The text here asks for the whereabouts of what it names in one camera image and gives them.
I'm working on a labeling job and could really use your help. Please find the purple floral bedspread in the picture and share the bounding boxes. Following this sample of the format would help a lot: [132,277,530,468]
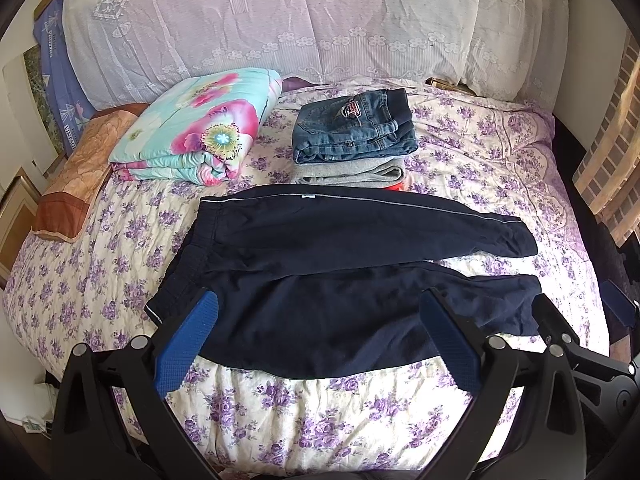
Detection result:
[3,80,610,474]

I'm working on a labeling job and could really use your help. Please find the wooden lattice panel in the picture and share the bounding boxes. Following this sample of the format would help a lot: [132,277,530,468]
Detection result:
[573,35,640,247]

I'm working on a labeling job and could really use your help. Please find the blue patterned pillow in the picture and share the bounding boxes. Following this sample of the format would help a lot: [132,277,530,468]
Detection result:
[34,0,96,156]

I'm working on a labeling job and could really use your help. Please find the folded blue jeans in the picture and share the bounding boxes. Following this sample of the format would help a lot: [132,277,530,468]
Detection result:
[292,88,418,165]

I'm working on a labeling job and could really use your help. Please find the folded grey garment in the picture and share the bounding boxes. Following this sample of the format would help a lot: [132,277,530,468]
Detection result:
[291,157,406,188]

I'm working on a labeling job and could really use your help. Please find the navy blue pants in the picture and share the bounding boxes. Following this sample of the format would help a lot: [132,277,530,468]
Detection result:
[146,184,541,379]

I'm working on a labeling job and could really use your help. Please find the folded red garment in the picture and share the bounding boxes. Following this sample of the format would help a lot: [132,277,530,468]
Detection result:
[385,182,405,191]

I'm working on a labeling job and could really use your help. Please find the folded floral turquoise quilt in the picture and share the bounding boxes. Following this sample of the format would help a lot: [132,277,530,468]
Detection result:
[108,67,282,186]

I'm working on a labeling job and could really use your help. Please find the brown orange blanket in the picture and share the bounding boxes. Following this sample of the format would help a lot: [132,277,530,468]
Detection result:
[32,103,148,243]

